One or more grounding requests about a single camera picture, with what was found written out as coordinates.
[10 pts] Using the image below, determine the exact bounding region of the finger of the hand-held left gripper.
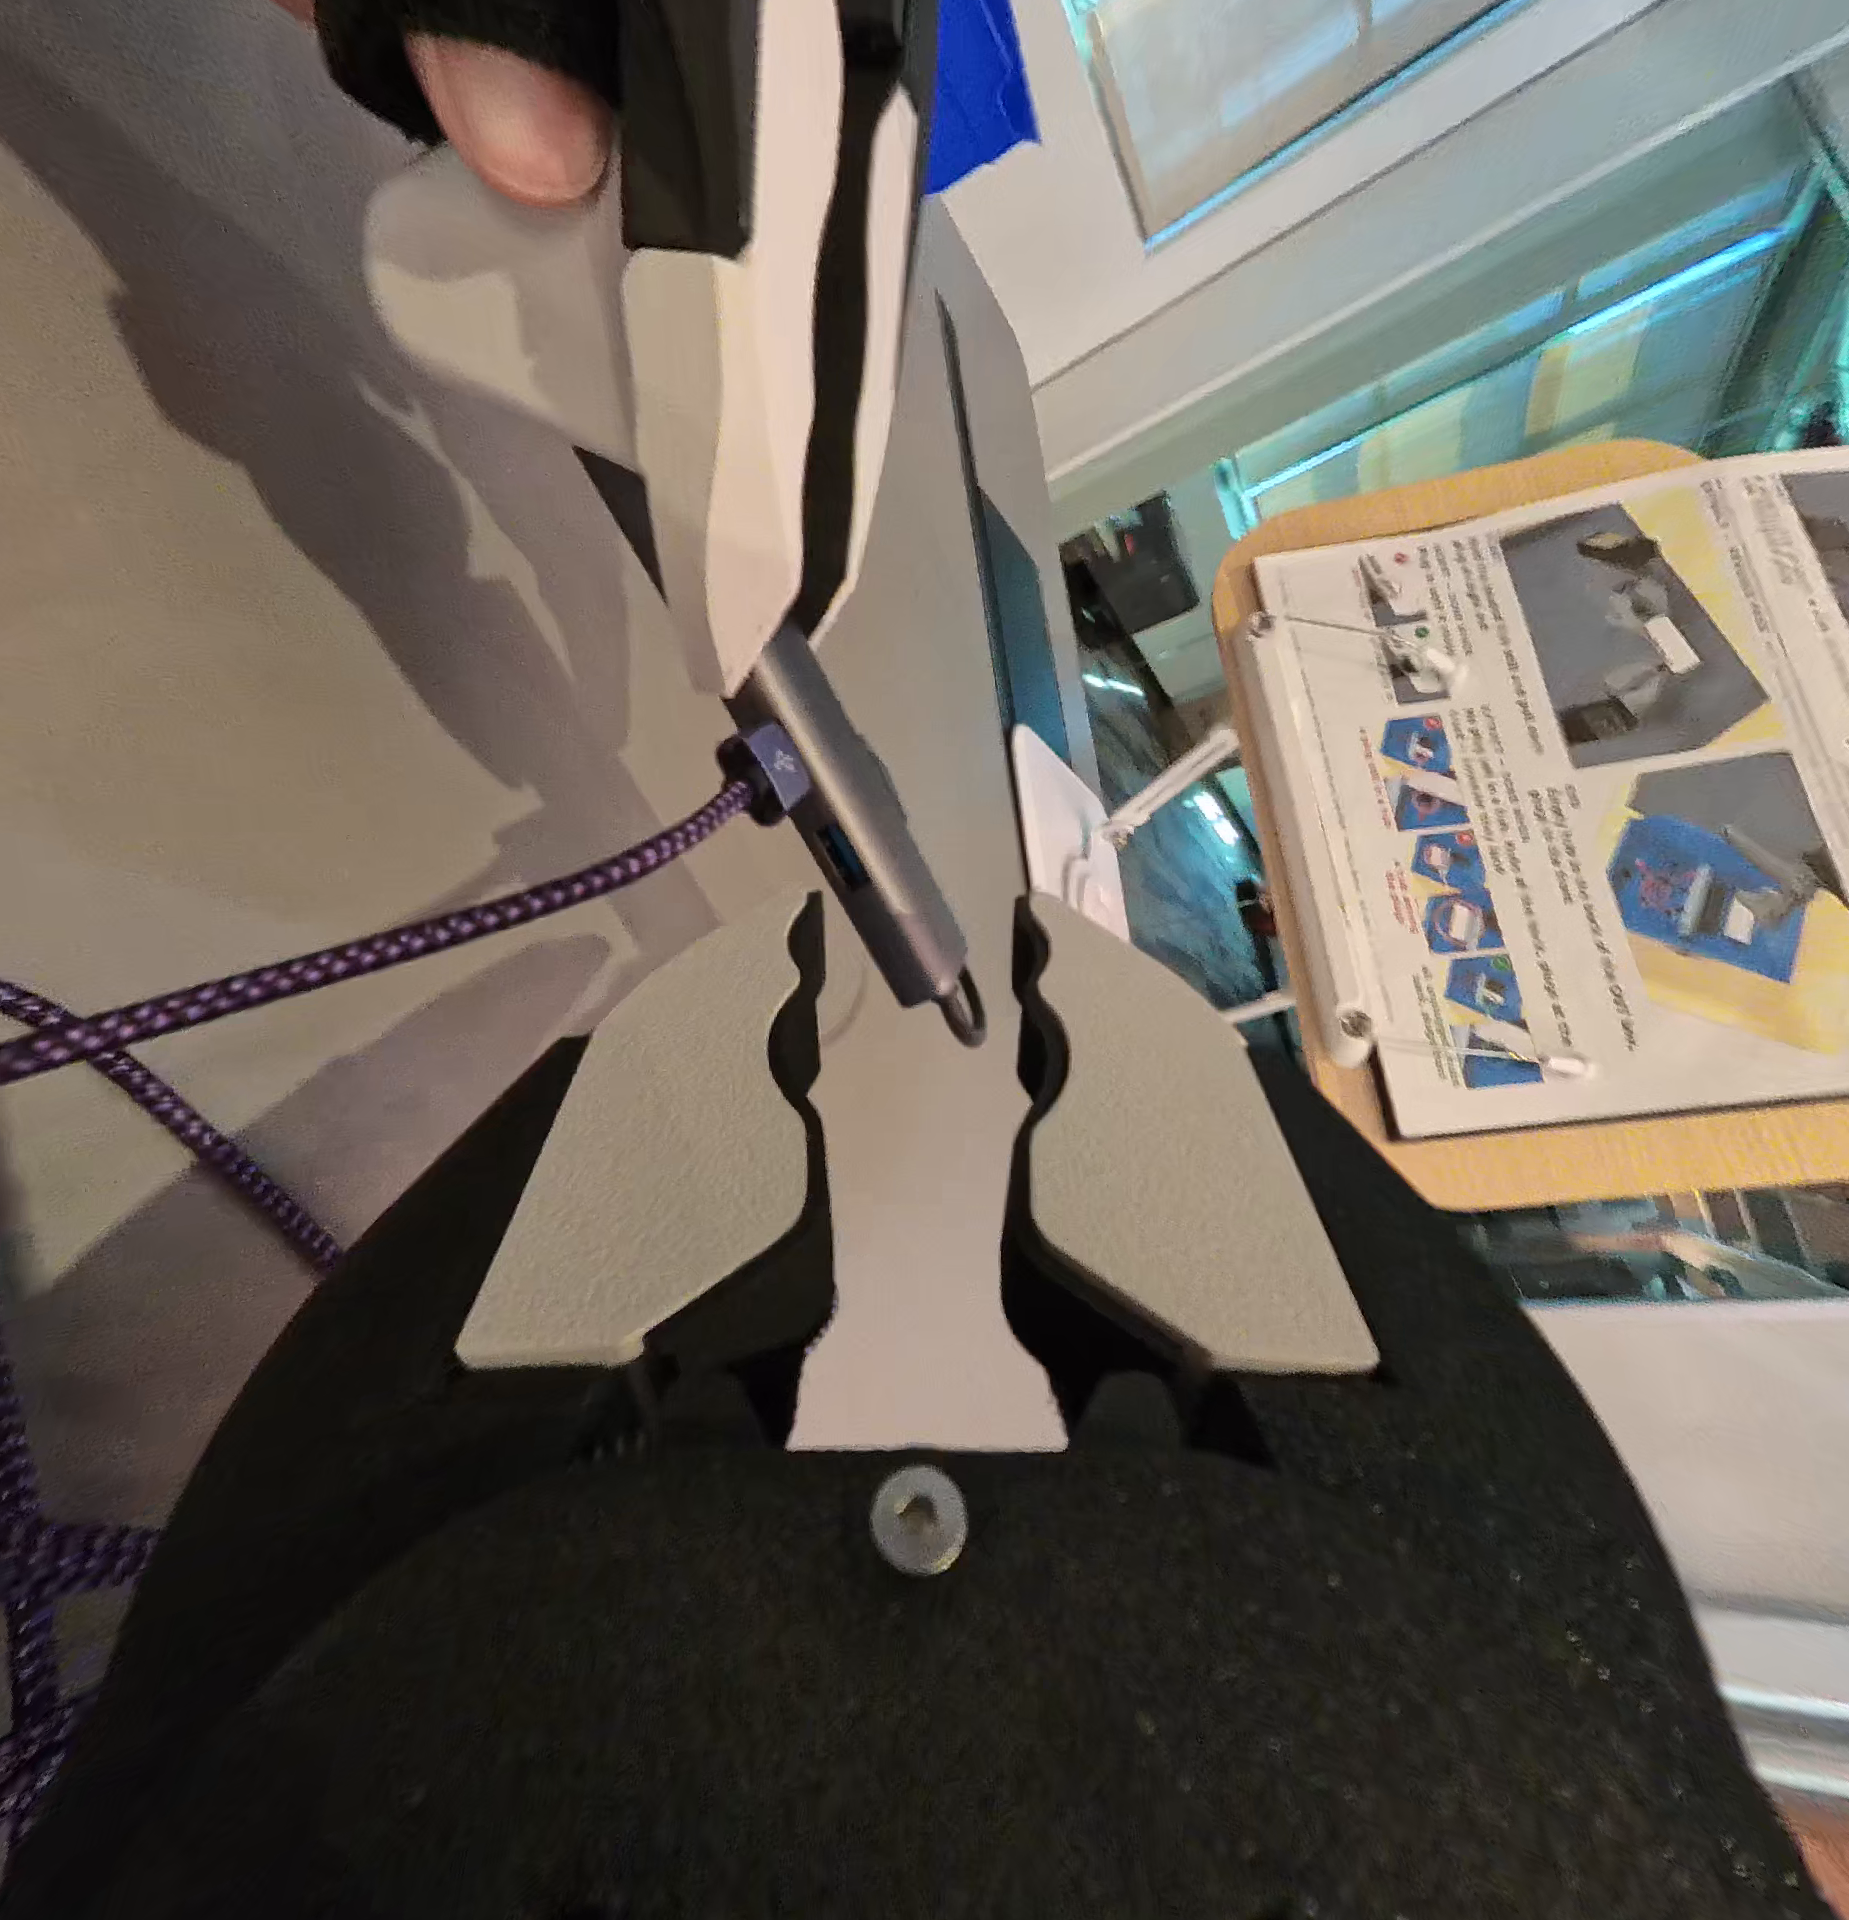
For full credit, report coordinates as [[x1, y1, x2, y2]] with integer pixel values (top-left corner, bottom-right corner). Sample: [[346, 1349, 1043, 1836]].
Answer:
[[623, 21, 874, 698], [800, 82, 927, 642]]

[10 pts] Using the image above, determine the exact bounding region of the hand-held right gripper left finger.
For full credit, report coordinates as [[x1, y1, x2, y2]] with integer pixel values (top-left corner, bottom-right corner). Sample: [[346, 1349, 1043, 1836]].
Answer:
[[455, 886, 835, 1373]]

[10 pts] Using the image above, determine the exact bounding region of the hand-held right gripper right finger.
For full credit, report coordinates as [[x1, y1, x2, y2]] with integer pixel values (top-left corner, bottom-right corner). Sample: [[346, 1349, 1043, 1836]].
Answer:
[[999, 891, 1381, 1378]]

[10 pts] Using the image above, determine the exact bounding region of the blue plastic bin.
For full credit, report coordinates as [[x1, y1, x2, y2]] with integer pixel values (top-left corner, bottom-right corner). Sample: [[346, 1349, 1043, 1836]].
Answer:
[[925, 0, 1043, 196]]

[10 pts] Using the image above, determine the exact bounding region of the purple braided USB cable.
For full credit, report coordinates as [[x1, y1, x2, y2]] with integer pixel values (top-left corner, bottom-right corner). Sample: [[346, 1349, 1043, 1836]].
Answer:
[[0, 721, 805, 1854]]

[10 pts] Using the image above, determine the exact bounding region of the grey USB hub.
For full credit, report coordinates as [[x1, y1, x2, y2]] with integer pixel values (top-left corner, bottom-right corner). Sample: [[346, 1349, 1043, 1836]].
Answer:
[[722, 620, 993, 1051]]

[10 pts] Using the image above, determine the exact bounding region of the grey desk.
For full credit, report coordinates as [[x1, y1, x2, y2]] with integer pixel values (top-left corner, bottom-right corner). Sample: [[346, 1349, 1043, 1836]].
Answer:
[[0, 0, 1083, 1862]]

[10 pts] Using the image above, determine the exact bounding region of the person's left hand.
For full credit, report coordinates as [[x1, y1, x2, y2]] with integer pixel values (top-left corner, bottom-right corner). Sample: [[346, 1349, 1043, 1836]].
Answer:
[[405, 30, 619, 209]]

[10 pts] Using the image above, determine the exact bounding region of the instruction sheet on stand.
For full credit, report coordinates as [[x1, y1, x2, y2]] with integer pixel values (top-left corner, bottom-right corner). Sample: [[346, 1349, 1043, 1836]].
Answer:
[[1213, 437, 1849, 1212]]

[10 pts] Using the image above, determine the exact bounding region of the black equipment case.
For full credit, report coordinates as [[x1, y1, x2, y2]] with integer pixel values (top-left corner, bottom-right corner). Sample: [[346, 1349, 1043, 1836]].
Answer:
[[1104, 496, 1223, 631]]

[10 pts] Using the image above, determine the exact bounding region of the large glass window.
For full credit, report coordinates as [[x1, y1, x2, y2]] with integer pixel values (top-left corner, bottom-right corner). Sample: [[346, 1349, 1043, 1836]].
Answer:
[[1065, 0, 1510, 249]]

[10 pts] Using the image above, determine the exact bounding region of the printed instruction sheet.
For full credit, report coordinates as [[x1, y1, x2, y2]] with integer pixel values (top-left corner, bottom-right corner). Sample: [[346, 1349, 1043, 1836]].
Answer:
[[1249, 465, 1849, 1142]]

